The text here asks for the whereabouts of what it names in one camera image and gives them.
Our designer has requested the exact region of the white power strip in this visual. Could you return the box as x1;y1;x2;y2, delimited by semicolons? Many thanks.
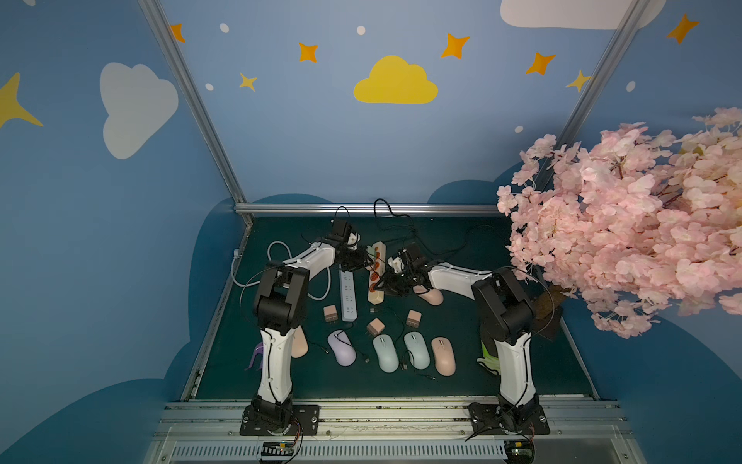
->
339;271;357;323

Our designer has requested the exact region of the black power strip cable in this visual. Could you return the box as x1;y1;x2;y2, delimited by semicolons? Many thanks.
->
373;198;505;259

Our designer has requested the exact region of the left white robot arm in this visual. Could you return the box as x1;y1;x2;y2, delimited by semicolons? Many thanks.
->
253;220;372;405

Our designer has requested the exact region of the cream red power strip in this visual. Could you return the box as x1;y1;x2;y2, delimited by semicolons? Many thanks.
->
366;242;386;305

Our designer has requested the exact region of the beige pink wireless mouse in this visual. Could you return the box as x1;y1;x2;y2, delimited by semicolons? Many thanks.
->
291;326;308;359

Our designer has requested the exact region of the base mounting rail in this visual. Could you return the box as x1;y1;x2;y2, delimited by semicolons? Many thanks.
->
144;396;645;463

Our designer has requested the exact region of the pink cherry blossom tree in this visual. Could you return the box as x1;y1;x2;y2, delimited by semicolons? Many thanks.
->
497;107;741;338

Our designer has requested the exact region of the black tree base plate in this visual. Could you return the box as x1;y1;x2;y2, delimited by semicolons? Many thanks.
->
533;285;566;341

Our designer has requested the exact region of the aluminium frame rail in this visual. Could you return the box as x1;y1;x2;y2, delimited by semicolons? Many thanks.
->
234;201;500;217

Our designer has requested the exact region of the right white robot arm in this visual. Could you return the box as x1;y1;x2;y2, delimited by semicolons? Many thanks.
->
378;244;536;410

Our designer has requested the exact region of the pink charger adapter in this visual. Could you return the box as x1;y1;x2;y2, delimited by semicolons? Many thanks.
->
366;318;386;338
323;305;339;324
406;309;422;329

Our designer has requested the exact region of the black green work glove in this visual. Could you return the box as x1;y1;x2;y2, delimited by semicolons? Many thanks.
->
477;343;500;376

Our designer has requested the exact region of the purple pink garden fork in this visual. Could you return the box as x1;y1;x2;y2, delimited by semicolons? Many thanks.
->
245;342;264;371

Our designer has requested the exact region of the purple wireless mouse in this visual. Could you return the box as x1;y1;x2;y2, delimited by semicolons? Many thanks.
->
328;330;357;367

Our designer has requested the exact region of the light green wireless mouse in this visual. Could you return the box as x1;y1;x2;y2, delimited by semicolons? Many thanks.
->
373;334;399;373

